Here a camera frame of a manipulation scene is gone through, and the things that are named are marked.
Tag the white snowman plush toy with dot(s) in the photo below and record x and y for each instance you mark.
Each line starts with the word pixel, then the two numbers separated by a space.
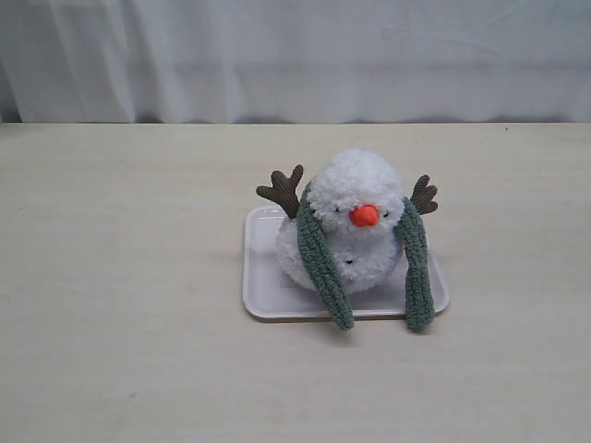
pixel 358 197

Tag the white curtain backdrop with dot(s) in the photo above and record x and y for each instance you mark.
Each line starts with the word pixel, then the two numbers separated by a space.
pixel 302 62

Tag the white plastic tray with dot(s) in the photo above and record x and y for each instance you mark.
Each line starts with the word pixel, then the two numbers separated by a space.
pixel 268 294

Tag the green fuzzy scarf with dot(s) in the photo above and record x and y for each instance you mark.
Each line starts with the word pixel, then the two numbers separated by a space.
pixel 320 265

